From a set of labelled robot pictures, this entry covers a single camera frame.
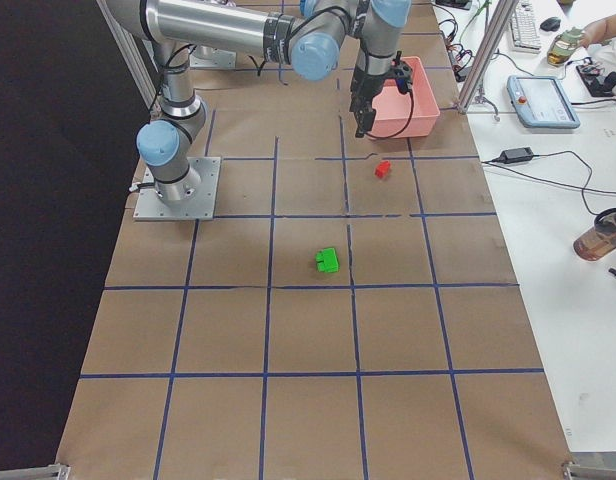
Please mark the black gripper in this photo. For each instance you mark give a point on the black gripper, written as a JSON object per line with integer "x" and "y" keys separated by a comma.
{"x": 364, "y": 85}

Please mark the green toy block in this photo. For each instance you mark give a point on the green toy block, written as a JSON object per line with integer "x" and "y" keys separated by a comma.
{"x": 327, "y": 260}

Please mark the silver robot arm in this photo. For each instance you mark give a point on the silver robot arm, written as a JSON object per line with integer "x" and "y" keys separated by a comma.
{"x": 310, "y": 44}

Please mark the pink plastic box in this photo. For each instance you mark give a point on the pink plastic box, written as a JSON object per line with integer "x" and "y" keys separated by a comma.
{"x": 394, "y": 115}

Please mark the person's hand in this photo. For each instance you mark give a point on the person's hand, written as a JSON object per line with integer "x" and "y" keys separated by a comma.
{"x": 596, "y": 33}

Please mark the red toy block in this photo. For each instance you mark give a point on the red toy block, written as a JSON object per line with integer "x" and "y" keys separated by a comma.
{"x": 382, "y": 169}

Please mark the black power adapter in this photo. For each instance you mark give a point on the black power adapter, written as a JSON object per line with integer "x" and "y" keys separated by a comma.
{"x": 516, "y": 155}

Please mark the blue teach pendant tablet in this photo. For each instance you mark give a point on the blue teach pendant tablet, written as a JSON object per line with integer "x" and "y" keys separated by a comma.
{"x": 541, "y": 102}

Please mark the brown paper table mat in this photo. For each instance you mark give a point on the brown paper table mat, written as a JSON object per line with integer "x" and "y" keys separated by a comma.
{"x": 219, "y": 351}

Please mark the white keyboard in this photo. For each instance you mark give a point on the white keyboard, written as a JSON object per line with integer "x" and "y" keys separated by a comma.
{"x": 523, "y": 29}

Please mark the black computer mouse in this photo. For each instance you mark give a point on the black computer mouse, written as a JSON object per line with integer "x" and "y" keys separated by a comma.
{"x": 551, "y": 24}

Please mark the green tea bottle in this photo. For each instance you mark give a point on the green tea bottle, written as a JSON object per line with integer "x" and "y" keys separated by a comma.
{"x": 564, "y": 46}

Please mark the brown drink bottle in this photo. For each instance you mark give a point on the brown drink bottle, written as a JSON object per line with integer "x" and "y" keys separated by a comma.
{"x": 600, "y": 239}

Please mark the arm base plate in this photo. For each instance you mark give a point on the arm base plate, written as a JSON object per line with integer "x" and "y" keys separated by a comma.
{"x": 208, "y": 58}
{"x": 192, "y": 198}

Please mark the aluminium frame post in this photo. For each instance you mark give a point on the aluminium frame post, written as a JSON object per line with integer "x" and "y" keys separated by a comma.
{"x": 472, "y": 90}

